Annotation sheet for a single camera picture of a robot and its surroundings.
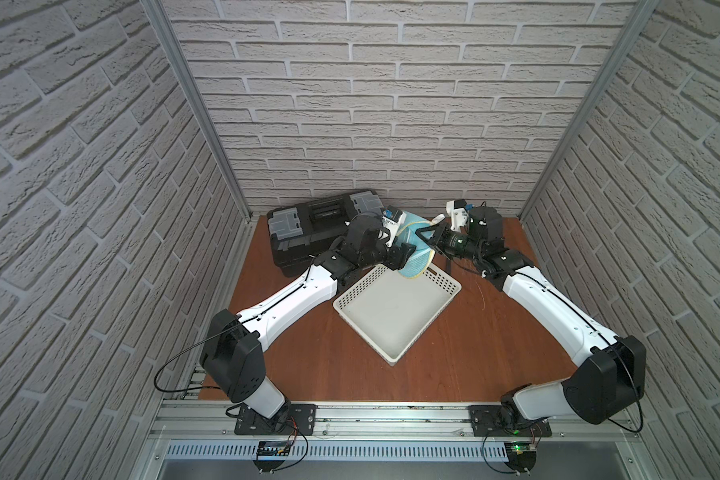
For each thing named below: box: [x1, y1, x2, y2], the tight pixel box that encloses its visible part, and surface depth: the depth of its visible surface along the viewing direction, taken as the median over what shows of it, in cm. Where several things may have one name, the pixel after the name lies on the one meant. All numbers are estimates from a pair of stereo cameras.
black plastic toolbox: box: [266, 190, 384, 278], surface depth 96 cm
